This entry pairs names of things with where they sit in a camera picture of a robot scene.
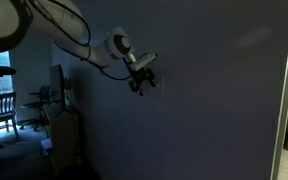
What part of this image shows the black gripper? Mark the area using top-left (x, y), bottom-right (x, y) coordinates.
top-left (128, 67), bottom-right (159, 98)

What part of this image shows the flat computer monitor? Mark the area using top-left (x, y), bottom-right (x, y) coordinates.
top-left (48, 63), bottom-right (67, 112)

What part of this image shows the light wooden cabinet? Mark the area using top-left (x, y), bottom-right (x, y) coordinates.
top-left (43, 104), bottom-right (82, 176)

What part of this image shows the wooden slat-back chair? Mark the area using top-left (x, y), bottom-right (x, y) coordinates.
top-left (0, 92), bottom-right (20, 140)

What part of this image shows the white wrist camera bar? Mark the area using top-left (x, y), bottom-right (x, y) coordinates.
top-left (129, 52), bottom-right (159, 72)

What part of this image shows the white door frame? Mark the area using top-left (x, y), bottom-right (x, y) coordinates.
top-left (269, 0), bottom-right (288, 180)

